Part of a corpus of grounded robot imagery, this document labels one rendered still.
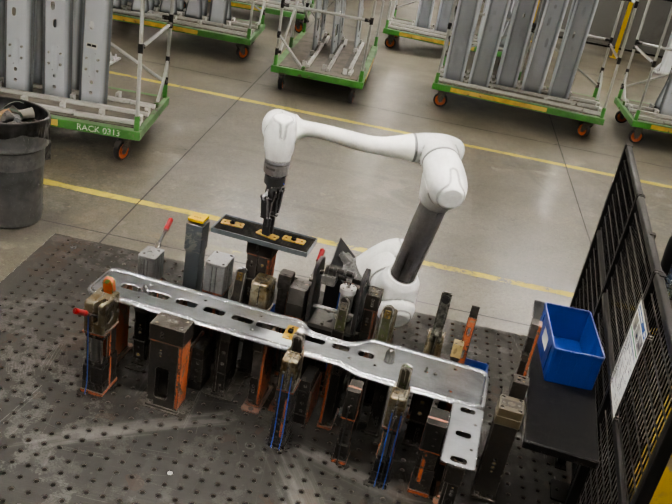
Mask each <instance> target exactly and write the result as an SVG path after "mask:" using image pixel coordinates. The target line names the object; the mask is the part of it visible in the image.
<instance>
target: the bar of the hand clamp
mask: <svg viewBox="0 0 672 504"><path fill-rule="evenodd" d="M452 295H453V293H452V292H448V291H444V290H443V291H442V294H441V298H440V301H439V305H438V309H437V313H436V317H435V321H434V324H433V328H432V332H431V336H430V339H431V340H432V338H433V334H434V330H435V327H437V328H440V329H441V331H440V335H439V339H438V342H440V341H441V337H442V333H443V329H444V326H445V322H446V318H447V314H448V311H449V307H450V303H451V299H452Z"/></svg>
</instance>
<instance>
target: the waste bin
mask: <svg viewBox="0 0 672 504"><path fill-rule="evenodd" d="M50 125H51V114H50V112H49V111H48V110H47V109H45V108H44V107H42V106H40V105H38V104H35V103H33V102H30V101H26V100H23V99H18V98H13V97H5V96H0V228H2V229H17V228H24V227H28V226H31V225H33V224H35V223H36V222H38V221H39V220H40V218H41V216H42V204H43V181H44V165H45V160H49V159H51V140H50Z"/></svg>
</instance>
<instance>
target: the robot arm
mask: <svg viewBox="0 0 672 504"><path fill-rule="evenodd" d="M262 133H263V136H264V149H265V159H264V160H265V161H264V168H263V171H264V172H265V176H264V183H265V184H266V189H265V193H264V195H263V194H261V195H260V198H261V214H260V217H261V218H263V227H262V234H264V235H266V236H269V235H270V232H271V234H273V231H274V224H275V216H276V217H278V214H277V213H279V211H280V207H281V202H282V198H283V194H284V191H285V187H283V186H284V185H285V180H286V176H287V175H288V173H289V166H290V160H291V156H292V154H293V152H294V147H295V143H296V142H297V141H298V140H299V139H301V138H304V137H313V138H320V139H323V140H327V141H330V142H333V143H337V144H340V145H343V146H346V147H349V148H352V149H356V150H359V151H363V152H367V153H371V154H376V155H382V156H388V157H393V158H398V159H402V160H406V161H410V162H418V163H420V165H421V166H422V168H423V173H422V178H421V185H420V191H419V198H420V202H419V204H418V207H417V209H416V211H415V214H414V216H413V218H412V221H411V223H410V226H409V228H408V230H407V233H406V235H405V237H404V239H400V238H393V239H388V240H385V241H382V242H380V243H378V244H376V245H374V246H373V247H371V248H369V249H368V250H366V251H365V252H363V253H362V254H361V255H359V256H357V257H355V258H353V257H352V256H351V254H350V253H345V252H344V251H342V252H340V254H339V257H340V259H341V261H342V262H343V268H342V270H345V269H346V270H348V271H351V272H357V276H356V278H355V279H356V280H360V281H361V280H362V277H363V274H364V272H365V270H366V268H369V269H371V274H370V279H369V283H368V287H370V286H375V287H379V288H382V289H384V292H383V297H382V301H381V304H380V306H379V309H378V314H377V316H378V317H380V314H381V312H382V309H383V307H384V306H386V305H392V306H393V307H394V308H395V309H397V310H398V313H397V318H396V322H395V326H394V327H400V326H403V325H405V324H406V323H408V322H409V321H410V320H411V318H412V316H413V314H414V312H415V303H416V298H417V293H418V289H419V285H420V281H419V278H418V276H417V274H418V272H419V270H420V268H421V265H422V263H423V261H424V259H425V257H426V255H427V252H428V250H429V248H430V246H431V244H432V242H433V239H434V237H435V235H436V233H437V231H438V229H439V226H440V224H441V222H442V220H443V218H444V215H445V213H446V212H447V211H449V210H451V209H454V208H457V207H458V206H460V205H461V204H462V203H463V201H464V200H465V197H466V194H467V188H468V184H467V178H466V173H465V170H464V167H463V164H462V162H461V160H462V158H463V156H464V152H465V148H464V144H463V143H462V142H461V140H459V139H457V138H455V137H453V136H450V135H446V134H440V133H411V134H405V135H398V136H389V137H378V136H371V135H366V134H361V133H357V132H354V131H350V130H346V129H342V128H338V127H334V126H330V125H326V124H321V123H317V122H311V121H306V120H302V119H301V118H300V117H299V116H298V115H297V114H293V113H289V112H287V111H284V110H280V109H274V110H271V111H269V112H268V113H267V114H266V115H265V117H264V119H263V122H262Z"/></svg>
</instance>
